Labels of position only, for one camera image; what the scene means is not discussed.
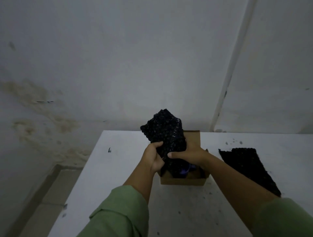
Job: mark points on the person's left hand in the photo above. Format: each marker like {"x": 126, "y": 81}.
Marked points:
{"x": 151, "y": 157}

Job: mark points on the person's right hand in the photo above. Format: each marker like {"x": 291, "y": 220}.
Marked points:
{"x": 192, "y": 152}

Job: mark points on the person's left thumb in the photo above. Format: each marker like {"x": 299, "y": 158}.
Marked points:
{"x": 156, "y": 144}

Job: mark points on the person's right thumb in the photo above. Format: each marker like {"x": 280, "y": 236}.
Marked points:
{"x": 176, "y": 154}

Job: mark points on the black bubble wrap sheet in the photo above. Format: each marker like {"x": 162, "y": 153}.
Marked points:
{"x": 249, "y": 168}
{"x": 166, "y": 139}

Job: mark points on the person's right forearm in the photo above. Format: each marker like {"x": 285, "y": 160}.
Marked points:
{"x": 254, "y": 195}

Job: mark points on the person's left forearm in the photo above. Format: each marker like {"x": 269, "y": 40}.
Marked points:
{"x": 127, "y": 202}

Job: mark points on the purple object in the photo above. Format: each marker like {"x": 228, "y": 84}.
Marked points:
{"x": 188, "y": 169}

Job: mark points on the brown cardboard box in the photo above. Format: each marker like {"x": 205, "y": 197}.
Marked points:
{"x": 193, "y": 168}

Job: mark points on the white wall pipe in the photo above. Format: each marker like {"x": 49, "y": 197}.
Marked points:
{"x": 232, "y": 66}

